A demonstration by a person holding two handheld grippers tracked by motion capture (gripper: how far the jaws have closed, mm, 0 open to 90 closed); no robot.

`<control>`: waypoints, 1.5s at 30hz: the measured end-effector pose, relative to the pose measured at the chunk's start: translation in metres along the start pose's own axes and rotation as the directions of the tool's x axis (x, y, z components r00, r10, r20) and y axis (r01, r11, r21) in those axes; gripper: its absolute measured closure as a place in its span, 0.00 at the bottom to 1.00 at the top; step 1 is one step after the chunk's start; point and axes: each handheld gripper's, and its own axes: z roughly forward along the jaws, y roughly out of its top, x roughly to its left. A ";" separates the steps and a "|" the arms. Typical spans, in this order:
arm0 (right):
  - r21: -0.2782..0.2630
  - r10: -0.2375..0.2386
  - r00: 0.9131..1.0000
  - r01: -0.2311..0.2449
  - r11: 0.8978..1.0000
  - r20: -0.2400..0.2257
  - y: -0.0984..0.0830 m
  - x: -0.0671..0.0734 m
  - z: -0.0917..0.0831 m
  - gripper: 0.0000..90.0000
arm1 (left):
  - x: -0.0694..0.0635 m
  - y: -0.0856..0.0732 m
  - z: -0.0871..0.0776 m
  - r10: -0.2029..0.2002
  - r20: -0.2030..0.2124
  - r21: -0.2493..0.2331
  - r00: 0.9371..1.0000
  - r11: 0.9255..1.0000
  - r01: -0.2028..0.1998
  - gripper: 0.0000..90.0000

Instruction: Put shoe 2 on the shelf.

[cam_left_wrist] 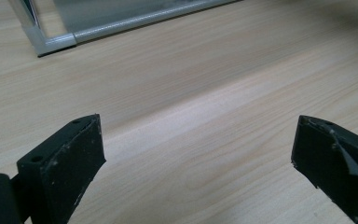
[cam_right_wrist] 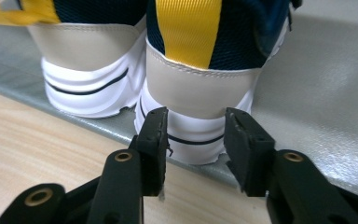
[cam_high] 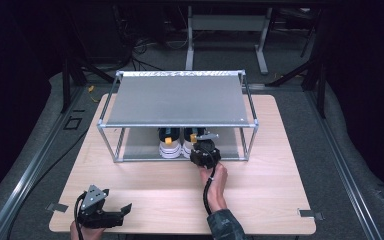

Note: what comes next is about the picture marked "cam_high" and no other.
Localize person's right hand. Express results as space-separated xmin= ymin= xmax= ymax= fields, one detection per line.
xmin=198 ymin=162 xmax=230 ymax=214

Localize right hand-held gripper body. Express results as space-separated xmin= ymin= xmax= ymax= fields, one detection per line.
xmin=189 ymin=132 xmax=222 ymax=170

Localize grey metal floor rail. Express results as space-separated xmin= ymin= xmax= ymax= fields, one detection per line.
xmin=0 ymin=87 xmax=85 ymax=240
xmin=304 ymin=89 xmax=384 ymax=240

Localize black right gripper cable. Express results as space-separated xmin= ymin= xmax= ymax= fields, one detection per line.
xmin=202 ymin=166 xmax=218 ymax=216

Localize tangle of floor cables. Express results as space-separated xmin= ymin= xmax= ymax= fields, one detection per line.
xmin=123 ymin=31 xmax=189 ymax=72

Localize black floor cable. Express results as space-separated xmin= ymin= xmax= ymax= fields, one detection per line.
xmin=5 ymin=128 xmax=89 ymax=240

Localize grey metal shoe rack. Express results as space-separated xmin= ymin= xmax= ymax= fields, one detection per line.
xmin=96 ymin=69 xmax=260 ymax=163

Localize person's left hand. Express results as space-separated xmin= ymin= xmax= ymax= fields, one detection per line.
xmin=69 ymin=221 xmax=106 ymax=240

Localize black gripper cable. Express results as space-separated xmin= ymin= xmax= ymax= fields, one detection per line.
xmin=73 ymin=193 xmax=87 ymax=240
xmin=202 ymin=166 xmax=218 ymax=216

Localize grey tape strip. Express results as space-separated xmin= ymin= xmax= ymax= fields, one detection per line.
xmin=296 ymin=207 xmax=326 ymax=222
xmin=45 ymin=202 xmax=70 ymax=214

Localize black stand legs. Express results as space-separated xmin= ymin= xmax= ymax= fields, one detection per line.
xmin=265 ymin=54 xmax=328 ymax=118
xmin=60 ymin=54 xmax=116 ymax=114

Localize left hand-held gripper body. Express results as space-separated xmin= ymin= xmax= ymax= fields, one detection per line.
xmin=75 ymin=184 xmax=125 ymax=230

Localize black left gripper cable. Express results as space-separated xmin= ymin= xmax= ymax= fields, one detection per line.
xmin=73 ymin=193 xmax=87 ymax=240

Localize navy white sneaker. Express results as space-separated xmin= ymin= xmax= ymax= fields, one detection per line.
xmin=157 ymin=127 xmax=183 ymax=160
xmin=181 ymin=127 xmax=207 ymax=160

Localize grey metal desk frame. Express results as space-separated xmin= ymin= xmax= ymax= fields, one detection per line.
xmin=184 ymin=4 xmax=274 ymax=76

